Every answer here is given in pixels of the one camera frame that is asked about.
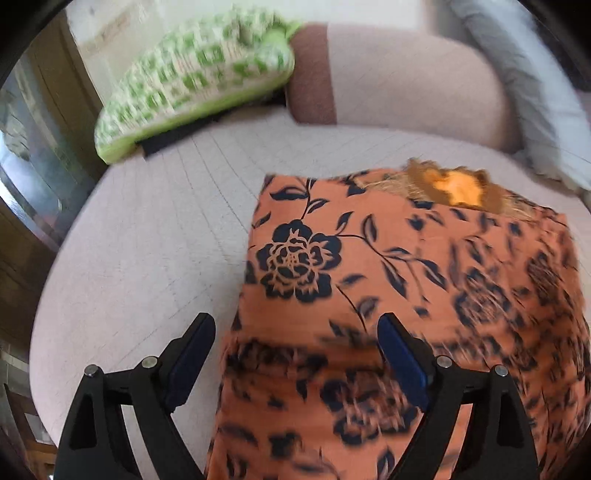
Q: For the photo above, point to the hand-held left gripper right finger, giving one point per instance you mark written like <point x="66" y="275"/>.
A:
<point x="404" y="364"/>

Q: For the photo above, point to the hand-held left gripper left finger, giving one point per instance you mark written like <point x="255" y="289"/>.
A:
<point x="184" y="369"/>

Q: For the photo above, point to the orange floral garment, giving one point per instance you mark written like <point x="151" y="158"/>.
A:
<point x="369" y="277"/>

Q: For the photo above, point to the pink quilted sofa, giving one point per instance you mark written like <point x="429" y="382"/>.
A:
<point x="161" y="240"/>

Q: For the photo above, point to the wooden door with glass panel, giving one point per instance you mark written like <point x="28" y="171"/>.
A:
<point x="32" y="184"/>

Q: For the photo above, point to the green and white patterned pillow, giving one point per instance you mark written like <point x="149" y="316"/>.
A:
<point x="194" y="78"/>

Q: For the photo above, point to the light blue pillow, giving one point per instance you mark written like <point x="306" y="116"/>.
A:
<point x="526" y="87"/>

